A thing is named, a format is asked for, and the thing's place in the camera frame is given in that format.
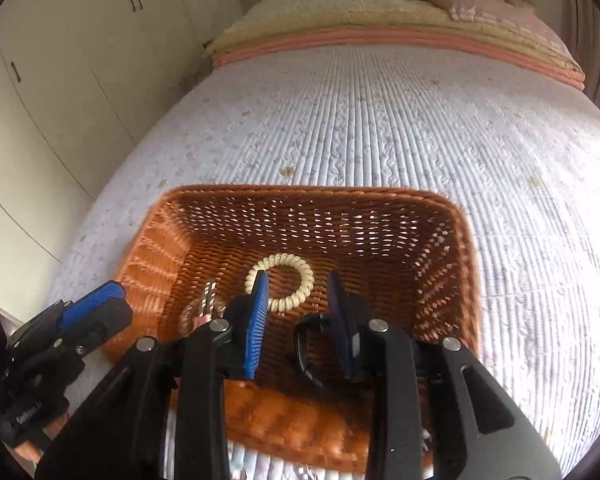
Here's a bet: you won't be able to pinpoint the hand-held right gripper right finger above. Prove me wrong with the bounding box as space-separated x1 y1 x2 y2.
327 270 563 480

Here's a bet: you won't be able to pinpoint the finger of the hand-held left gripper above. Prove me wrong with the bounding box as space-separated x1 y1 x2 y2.
54 280 134 357

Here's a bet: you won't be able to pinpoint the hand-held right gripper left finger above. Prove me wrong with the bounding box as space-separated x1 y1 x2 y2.
35 270 271 480

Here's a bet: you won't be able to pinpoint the black hair clip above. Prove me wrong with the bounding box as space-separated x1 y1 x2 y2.
294 312 341 386

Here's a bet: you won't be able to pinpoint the brown wicker basket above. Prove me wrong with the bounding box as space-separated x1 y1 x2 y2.
102 185 483 476

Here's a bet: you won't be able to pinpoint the clear jewelry piece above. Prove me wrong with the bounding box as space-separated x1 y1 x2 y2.
180 280 228 336

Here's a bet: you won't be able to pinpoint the white quilted bedspread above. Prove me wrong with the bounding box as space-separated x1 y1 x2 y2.
45 42 600 480

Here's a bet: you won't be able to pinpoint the white wardrobe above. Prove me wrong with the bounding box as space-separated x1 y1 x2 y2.
0 0 243 311

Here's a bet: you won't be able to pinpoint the salmon folded blanket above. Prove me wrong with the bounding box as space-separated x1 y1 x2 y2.
212 27 586 92

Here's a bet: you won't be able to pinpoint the folded yellow and pink blankets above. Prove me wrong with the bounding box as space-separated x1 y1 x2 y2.
205 2 581 73

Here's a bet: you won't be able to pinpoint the white floral pillow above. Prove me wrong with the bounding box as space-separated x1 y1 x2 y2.
240 0 401 26

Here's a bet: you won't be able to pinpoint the pink pillow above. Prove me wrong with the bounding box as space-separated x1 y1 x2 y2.
420 0 556 38

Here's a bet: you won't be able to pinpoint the grey and orange curtain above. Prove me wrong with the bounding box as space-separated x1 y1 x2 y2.
562 0 600 116

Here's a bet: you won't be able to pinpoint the cream spiral hair tie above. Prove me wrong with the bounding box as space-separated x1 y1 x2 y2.
244 254 315 313

